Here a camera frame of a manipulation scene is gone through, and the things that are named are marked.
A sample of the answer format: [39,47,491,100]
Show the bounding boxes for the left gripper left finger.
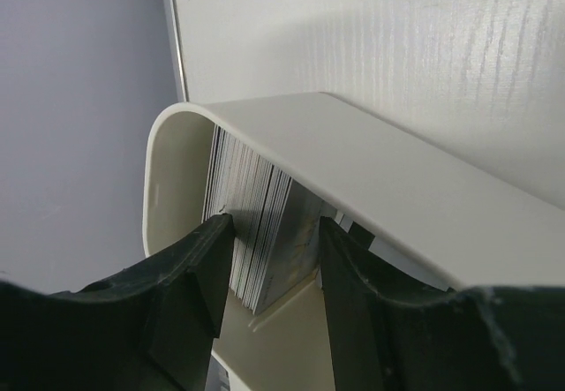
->
[1,214,234,390]

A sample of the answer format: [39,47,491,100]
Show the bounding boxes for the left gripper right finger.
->
[319,217,564,390]

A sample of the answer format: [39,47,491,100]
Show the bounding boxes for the silver grey credit card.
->
[252,181,324,315]

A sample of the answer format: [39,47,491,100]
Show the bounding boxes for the black card stack in tray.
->
[338,214,375,250]

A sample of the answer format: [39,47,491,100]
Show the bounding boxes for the white card stack in tray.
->
[202,126,290,312]

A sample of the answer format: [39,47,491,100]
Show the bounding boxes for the white oblong tray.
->
[142,93,564,390]

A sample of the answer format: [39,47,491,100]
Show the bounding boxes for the aluminium left side rail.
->
[163,0,190,102]

